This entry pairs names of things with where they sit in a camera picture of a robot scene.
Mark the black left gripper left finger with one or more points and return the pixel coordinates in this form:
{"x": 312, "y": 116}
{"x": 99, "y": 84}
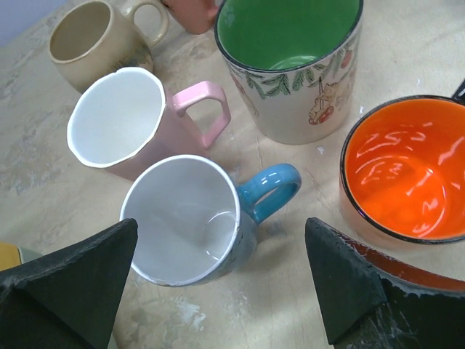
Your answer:
{"x": 68, "y": 298}

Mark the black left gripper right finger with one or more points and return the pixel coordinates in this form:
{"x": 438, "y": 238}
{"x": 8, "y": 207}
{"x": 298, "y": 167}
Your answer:
{"x": 370, "y": 300}

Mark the blue mug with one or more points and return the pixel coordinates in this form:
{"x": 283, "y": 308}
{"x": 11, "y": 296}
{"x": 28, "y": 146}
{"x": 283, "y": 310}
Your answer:
{"x": 195, "y": 224}

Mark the orange mug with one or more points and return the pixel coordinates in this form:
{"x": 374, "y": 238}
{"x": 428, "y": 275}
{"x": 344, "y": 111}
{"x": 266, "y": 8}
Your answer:
{"x": 401, "y": 173}

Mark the pale pink faceted mug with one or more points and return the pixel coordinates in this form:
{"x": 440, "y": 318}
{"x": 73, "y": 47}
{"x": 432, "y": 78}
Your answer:
{"x": 127, "y": 121}

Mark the cream mug green inside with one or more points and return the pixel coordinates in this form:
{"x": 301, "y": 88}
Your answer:
{"x": 293, "y": 62}

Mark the beige stoneware mug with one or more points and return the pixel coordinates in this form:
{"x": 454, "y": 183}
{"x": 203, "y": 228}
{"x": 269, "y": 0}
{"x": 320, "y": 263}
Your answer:
{"x": 95, "y": 39}

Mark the salmon pink ribbed mug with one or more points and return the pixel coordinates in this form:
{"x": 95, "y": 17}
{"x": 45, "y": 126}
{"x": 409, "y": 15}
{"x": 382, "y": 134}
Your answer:
{"x": 195, "y": 16}

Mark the white cylinder with striped lid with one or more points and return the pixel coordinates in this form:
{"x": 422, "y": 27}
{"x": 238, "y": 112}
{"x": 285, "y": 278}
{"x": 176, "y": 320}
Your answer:
{"x": 12, "y": 256}

